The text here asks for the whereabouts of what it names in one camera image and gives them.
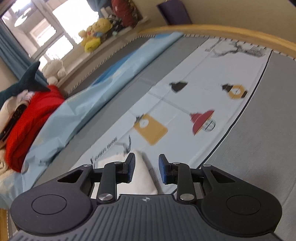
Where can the red folded blanket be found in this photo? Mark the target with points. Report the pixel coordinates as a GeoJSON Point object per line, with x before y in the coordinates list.
{"type": "Point", "coordinates": [30, 120]}

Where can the navy patterned folded blanket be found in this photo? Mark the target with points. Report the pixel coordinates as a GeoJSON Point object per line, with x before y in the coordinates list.
{"type": "Point", "coordinates": [13, 118]}

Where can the light blue duvet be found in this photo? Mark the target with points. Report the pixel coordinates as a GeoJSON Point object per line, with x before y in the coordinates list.
{"type": "Point", "coordinates": [97, 97]}

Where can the blue curtain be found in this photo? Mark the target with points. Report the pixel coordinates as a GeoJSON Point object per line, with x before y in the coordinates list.
{"type": "Point", "coordinates": [92, 4]}
{"type": "Point", "coordinates": [13, 51]}

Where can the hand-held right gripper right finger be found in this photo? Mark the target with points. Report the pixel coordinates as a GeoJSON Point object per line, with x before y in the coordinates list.
{"type": "Point", "coordinates": [163, 169]}

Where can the round yellow plush toy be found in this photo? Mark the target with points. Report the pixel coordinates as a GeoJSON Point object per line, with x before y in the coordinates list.
{"type": "Point", "coordinates": [103, 26]}

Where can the yellow green plush toy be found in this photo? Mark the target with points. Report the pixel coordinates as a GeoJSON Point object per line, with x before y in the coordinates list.
{"type": "Point", "coordinates": [91, 44]}

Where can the white t-shirt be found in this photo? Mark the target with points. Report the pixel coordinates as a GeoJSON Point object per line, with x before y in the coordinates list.
{"type": "Point", "coordinates": [144, 180]}

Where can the window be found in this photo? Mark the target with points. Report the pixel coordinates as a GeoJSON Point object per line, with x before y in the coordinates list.
{"type": "Point", "coordinates": [46, 25]}

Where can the white window sill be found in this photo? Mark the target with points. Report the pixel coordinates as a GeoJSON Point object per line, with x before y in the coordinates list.
{"type": "Point", "coordinates": [92, 60]}

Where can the dark teal shark plush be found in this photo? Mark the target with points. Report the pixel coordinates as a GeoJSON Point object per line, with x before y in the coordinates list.
{"type": "Point", "coordinates": [27, 83]}

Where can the white plush toy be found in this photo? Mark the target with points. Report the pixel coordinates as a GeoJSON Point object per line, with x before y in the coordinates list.
{"type": "Point", "coordinates": [55, 70]}

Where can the red cushion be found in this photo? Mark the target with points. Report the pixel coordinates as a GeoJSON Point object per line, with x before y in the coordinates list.
{"type": "Point", "coordinates": [127, 11]}

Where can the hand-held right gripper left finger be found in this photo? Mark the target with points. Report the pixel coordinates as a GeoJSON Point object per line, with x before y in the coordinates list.
{"type": "Point", "coordinates": [131, 168]}

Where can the white folded quilt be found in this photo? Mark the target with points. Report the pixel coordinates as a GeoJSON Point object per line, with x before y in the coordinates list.
{"type": "Point", "coordinates": [9, 106]}

